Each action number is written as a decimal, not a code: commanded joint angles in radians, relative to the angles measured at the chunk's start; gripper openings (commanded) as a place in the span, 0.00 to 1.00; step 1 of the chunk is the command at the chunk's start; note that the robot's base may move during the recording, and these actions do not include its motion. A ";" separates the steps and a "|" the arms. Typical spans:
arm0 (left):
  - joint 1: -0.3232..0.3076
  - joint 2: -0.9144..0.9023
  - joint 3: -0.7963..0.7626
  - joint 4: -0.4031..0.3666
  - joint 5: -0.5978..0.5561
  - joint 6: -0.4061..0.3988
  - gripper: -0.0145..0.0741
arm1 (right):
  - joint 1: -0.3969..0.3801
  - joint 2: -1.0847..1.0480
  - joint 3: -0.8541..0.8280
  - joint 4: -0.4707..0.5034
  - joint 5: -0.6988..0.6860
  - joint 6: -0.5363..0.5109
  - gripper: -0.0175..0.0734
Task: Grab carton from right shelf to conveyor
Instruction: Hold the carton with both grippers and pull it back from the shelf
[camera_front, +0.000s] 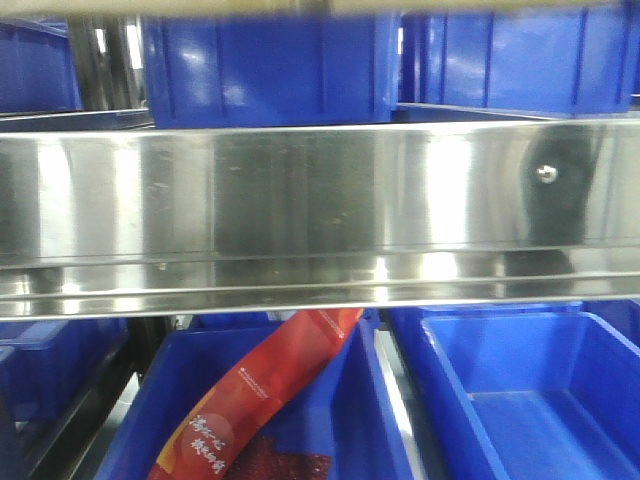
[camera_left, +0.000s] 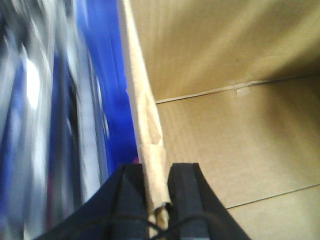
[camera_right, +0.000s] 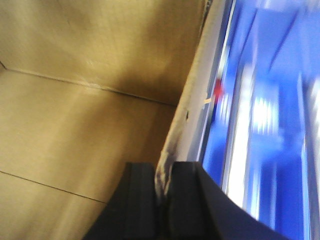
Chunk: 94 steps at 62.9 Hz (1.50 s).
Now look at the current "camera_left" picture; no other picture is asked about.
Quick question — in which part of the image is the brown cardboard carton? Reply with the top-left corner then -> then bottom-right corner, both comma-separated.
118,0 -> 320,240

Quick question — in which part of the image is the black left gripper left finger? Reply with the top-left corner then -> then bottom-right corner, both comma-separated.
38,163 -> 149,240

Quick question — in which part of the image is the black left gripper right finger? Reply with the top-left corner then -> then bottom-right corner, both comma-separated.
167,163 -> 249,240

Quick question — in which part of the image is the black thin cable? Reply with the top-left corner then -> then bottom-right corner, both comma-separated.
117,211 -> 221,240

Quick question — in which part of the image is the blue plastic bin upper right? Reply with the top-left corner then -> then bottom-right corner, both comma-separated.
50,0 -> 138,185

